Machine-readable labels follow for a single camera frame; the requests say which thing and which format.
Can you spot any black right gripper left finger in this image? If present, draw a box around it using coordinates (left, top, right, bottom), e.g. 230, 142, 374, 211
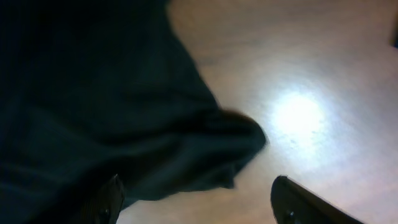
77, 175, 125, 224

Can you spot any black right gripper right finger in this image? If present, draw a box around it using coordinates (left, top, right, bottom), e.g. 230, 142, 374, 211
271, 175, 363, 224

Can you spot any black t-shirt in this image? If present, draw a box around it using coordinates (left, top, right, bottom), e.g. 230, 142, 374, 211
1, 0, 266, 223

